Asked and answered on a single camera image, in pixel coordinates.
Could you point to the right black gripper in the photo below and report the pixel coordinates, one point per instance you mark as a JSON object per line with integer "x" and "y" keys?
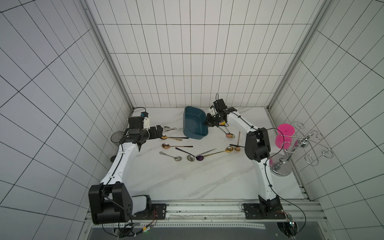
{"x": 212, "y": 120}

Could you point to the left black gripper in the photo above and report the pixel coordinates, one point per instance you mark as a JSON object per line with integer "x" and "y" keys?
{"x": 154, "y": 135}

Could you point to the copper round spoon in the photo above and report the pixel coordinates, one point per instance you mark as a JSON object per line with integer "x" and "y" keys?
{"x": 168, "y": 146}

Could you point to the teal plastic storage box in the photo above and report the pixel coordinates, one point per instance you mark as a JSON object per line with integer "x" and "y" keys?
{"x": 193, "y": 123}

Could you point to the purple iridescent spoon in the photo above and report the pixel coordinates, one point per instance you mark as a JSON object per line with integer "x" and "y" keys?
{"x": 191, "y": 157}

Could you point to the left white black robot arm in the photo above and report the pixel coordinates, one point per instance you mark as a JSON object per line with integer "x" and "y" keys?
{"x": 110, "y": 200}

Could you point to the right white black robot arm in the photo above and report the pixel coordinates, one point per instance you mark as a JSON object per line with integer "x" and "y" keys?
{"x": 257, "y": 149}

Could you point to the small ornate silver spoon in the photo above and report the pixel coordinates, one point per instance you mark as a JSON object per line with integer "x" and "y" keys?
{"x": 177, "y": 158}

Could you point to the rose gold long spoon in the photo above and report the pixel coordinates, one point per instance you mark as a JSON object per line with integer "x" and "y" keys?
{"x": 238, "y": 149}

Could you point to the clear plastic cup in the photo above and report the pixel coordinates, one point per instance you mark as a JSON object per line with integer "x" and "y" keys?
{"x": 116, "y": 137}

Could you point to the pink plastic cup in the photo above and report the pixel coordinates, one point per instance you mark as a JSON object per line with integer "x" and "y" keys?
{"x": 284, "y": 138}

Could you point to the silver spoon with printed handle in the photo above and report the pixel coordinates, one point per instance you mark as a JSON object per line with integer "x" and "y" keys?
{"x": 167, "y": 128}

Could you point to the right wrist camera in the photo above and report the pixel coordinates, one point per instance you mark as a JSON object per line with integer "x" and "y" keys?
{"x": 218, "y": 107}

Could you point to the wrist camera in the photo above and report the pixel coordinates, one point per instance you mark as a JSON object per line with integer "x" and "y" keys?
{"x": 140, "y": 122}
{"x": 218, "y": 107}

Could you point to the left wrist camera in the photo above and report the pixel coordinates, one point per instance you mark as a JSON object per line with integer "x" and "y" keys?
{"x": 140, "y": 122}

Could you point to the chrome wire cup rack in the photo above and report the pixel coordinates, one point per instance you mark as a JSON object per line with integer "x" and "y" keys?
{"x": 281, "y": 164}

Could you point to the aluminium mounting rail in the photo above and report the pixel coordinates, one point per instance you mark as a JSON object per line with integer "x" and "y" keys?
{"x": 234, "y": 214}

